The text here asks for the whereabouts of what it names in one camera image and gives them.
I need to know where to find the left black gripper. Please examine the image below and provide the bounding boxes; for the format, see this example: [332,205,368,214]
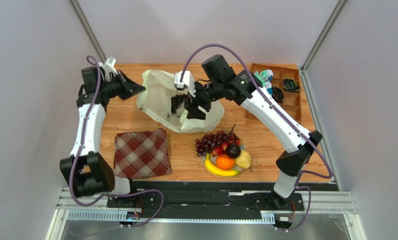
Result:
[100,70,146,101]

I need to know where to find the black fake grape bunch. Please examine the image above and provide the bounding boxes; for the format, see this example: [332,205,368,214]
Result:
[170,94,188,115]

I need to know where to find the white plastic bag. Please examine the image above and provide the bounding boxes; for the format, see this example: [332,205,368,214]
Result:
[136,69,225,133]

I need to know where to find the dark fake grapes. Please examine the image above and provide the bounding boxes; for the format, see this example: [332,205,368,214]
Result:
[194,130,242,157]

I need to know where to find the red fake strawberry bunch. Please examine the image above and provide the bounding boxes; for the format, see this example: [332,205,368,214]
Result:
[209,139,243,157]

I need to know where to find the dark fake plum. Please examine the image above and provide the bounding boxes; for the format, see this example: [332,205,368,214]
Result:
[225,143,242,159]

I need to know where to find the orange fake fruit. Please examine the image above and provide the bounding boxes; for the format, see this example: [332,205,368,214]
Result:
[215,154,236,171]

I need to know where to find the yellow fake banana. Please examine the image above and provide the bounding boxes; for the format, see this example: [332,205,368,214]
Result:
[201,154,242,178]

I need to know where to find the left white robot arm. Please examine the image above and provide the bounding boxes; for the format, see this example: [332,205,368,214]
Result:
[59,66,145,198]

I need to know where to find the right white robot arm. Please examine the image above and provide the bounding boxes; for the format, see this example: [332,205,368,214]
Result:
[174,54,322,200]

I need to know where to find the blue and cream plate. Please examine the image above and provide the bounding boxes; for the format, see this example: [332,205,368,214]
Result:
[200,153,244,179]

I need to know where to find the red plaid cloth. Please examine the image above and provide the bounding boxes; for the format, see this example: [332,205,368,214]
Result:
[113,128,172,180]

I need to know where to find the brown wooden organizer tray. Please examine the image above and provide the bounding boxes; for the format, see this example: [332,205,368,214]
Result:
[250,63,302,123]

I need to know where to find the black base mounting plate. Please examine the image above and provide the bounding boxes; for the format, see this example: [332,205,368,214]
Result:
[106,181,309,220]

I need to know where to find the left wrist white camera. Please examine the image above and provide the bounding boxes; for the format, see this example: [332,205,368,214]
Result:
[99,57,118,82]

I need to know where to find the wrist white camera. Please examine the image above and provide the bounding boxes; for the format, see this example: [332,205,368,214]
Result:
[173,70,196,97]
[99,57,118,82]

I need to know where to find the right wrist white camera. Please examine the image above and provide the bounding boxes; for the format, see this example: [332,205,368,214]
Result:
[173,70,196,97]

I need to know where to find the black green coiled cable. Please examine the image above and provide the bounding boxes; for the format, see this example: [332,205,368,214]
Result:
[283,78,301,93]

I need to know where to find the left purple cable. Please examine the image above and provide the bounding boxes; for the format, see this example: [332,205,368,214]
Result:
[67,54,165,229]

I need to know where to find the aluminium frame rail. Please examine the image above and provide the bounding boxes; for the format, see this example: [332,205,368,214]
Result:
[46,182,366,240]

